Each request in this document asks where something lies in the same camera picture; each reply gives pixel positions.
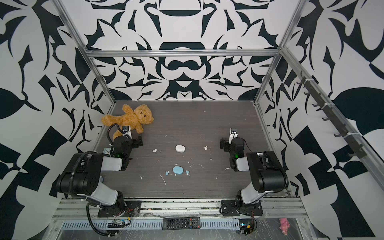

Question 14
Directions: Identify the white earbud charging case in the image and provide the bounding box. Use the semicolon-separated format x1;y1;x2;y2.
175;145;186;153

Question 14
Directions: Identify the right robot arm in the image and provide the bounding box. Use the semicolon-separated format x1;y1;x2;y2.
220;138;289;206

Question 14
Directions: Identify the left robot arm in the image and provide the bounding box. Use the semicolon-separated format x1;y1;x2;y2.
56;136;143;211

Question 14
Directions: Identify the blue earbud charging case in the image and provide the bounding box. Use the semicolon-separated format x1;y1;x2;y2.
173;166;184;175

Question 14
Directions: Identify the green alarm clock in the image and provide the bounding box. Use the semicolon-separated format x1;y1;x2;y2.
103;147;111;155

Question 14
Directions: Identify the brown teddy bear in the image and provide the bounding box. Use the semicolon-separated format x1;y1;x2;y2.
101;105;154;134

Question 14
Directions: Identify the circuit board left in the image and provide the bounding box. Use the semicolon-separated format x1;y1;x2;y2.
108;218;131;228

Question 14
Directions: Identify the green circuit board right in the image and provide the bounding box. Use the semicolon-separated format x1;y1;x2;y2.
240;222;256;236

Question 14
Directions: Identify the black remote control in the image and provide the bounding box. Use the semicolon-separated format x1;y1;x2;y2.
162;217;201;231

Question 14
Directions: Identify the pink small toy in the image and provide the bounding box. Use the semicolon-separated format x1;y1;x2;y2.
279;218;290;236

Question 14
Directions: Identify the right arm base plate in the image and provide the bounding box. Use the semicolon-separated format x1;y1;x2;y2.
219;200;264;217

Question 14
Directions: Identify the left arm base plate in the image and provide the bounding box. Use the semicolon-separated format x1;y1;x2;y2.
98;201;142;218

